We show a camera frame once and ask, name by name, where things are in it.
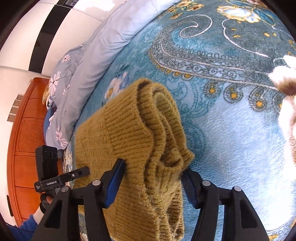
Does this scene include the mustard yellow knit sweater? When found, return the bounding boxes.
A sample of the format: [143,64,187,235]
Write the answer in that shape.
[75,79,194,240]

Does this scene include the blue sleeve forearm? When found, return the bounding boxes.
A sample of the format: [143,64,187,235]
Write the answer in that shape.
[6,215,38,241]

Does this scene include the person's left hand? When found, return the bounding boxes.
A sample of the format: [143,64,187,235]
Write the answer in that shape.
[33,193,53,224]

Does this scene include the orange wooden headboard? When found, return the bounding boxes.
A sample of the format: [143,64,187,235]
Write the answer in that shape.
[7,77,49,226]

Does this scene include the blue pillow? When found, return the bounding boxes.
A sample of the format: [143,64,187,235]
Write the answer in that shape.
[43,104,57,139]

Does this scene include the yellow cartoon pillow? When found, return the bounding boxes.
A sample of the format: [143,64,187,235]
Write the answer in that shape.
[42,84,50,105]

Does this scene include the light blue floral duvet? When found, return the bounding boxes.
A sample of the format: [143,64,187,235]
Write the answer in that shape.
[45,1,176,150]

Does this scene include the white glossy wardrobe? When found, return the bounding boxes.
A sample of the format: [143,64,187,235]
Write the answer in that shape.
[1,1,122,76]

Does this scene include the blue floral bed blanket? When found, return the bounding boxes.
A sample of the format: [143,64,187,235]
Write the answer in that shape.
[77,1,295,240]

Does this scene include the black camera box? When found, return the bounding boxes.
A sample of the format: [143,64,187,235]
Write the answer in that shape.
[36,145,58,181]

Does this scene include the wall switch panels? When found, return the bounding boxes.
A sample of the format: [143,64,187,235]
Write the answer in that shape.
[7,94,23,123]

